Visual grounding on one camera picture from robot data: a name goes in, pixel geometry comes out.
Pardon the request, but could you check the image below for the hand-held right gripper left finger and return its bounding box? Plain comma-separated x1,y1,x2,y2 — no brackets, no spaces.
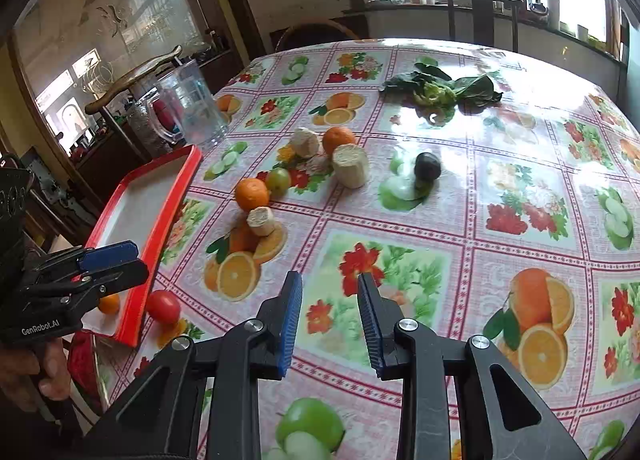
82,270,304,460

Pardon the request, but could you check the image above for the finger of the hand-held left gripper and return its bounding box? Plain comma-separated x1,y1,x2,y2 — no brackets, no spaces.
37,241,140,287
29,260,150,313

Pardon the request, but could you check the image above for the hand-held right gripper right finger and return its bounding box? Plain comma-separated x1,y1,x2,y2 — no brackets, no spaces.
356,272,588,460

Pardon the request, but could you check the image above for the red tomato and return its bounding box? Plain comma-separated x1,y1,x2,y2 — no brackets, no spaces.
145,290,182,325

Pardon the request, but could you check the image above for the red rimmed white tray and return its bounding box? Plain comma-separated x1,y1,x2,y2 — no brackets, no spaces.
72,145,203,348

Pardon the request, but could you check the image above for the large orange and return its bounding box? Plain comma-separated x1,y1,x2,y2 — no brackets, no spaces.
321,126,357,157
234,178,271,213

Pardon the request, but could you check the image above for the dark purple round fruit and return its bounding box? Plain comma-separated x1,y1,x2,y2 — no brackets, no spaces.
413,151,443,184

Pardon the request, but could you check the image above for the person's left hand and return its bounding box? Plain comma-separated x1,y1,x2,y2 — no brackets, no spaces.
0,335,73,412

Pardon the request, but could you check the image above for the red cloth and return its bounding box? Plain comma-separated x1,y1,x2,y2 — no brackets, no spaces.
67,330,108,413

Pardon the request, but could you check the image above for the red thermos bottle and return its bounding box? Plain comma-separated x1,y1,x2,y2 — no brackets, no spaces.
152,97,183,138

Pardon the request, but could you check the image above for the clear plastic pitcher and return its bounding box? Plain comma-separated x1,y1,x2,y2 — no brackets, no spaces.
145,58,230,153

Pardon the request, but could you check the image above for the green leafy vegetable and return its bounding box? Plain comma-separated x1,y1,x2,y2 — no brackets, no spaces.
382,56,503,108

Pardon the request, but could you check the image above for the round backed wooden chair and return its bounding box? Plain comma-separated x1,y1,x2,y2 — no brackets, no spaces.
274,21,361,53

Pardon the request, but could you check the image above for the dark wooden straight chair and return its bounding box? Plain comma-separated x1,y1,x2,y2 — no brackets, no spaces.
439,0,523,53

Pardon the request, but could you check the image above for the wooden chair with curved rail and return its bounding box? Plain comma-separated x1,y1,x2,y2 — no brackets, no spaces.
84,44,184,161

